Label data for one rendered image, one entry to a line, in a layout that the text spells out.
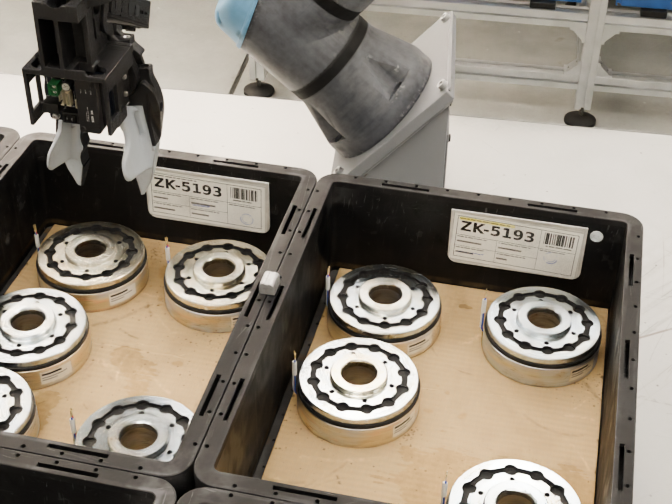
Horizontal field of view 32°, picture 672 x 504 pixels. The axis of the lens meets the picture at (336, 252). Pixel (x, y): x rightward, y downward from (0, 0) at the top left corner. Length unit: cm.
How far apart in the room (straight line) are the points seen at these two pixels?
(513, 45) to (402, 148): 212
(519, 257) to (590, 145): 54
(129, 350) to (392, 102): 43
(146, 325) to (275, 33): 37
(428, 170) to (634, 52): 217
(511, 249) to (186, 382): 32
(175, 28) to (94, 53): 251
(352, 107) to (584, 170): 39
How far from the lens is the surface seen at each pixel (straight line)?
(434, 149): 132
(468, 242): 112
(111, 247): 115
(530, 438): 101
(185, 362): 107
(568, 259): 112
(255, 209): 115
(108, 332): 111
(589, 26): 295
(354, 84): 132
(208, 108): 169
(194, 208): 117
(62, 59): 96
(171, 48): 337
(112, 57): 98
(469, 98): 314
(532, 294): 111
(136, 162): 103
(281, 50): 131
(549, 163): 159
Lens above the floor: 155
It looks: 37 degrees down
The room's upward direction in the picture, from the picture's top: 1 degrees clockwise
